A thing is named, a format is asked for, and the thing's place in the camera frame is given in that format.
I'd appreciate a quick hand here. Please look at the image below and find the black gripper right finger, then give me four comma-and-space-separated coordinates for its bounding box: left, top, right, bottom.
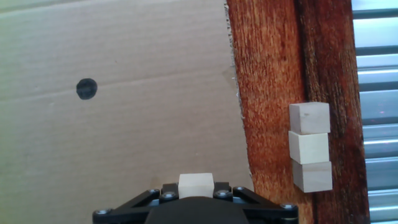
213, 182, 299, 224

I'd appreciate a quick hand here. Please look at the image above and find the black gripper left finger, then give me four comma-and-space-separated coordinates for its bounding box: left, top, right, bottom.
92, 182, 180, 224

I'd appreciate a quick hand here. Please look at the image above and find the small wooden block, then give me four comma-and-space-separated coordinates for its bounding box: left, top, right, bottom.
288, 130, 330, 165
292, 161, 333, 194
178, 172, 215, 199
289, 101, 331, 135

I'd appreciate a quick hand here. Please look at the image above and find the brown cardboard sheet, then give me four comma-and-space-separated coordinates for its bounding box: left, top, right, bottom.
0, 0, 254, 224

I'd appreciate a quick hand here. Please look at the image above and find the dark red wooden board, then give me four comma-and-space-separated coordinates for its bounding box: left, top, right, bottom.
225, 0, 371, 224

